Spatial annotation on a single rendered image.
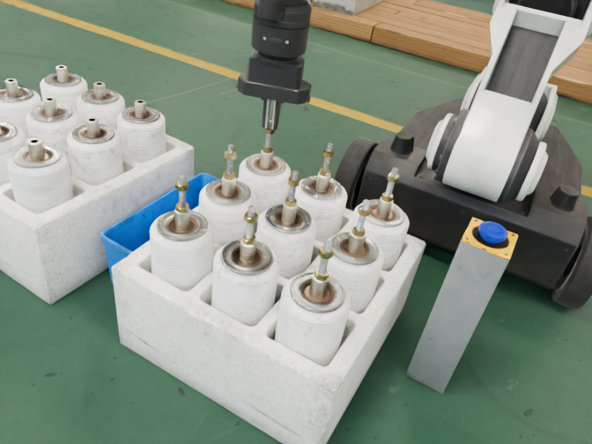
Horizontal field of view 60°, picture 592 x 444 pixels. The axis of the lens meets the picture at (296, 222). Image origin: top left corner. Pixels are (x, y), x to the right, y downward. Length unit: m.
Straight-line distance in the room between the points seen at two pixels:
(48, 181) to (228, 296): 0.39
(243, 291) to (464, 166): 0.46
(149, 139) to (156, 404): 0.51
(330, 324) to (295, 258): 0.17
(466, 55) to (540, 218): 1.53
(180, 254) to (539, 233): 0.71
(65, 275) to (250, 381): 0.43
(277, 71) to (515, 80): 0.45
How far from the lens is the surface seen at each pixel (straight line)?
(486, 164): 0.95
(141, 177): 1.05
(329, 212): 0.88
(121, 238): 1.04
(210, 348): 0.78
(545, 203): 1.17
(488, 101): 0.98
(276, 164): 0.96
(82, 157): 1.02
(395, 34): 2.63
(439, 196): 1.13
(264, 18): 0.78
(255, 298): 0.73
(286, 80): 0.85
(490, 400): 1.01
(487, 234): 0.77
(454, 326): 0.86
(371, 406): 0.92
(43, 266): 0.99
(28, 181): 0.95
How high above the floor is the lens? 0.73
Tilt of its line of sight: 36 degrees down
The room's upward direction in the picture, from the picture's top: 9 degrees clockwise
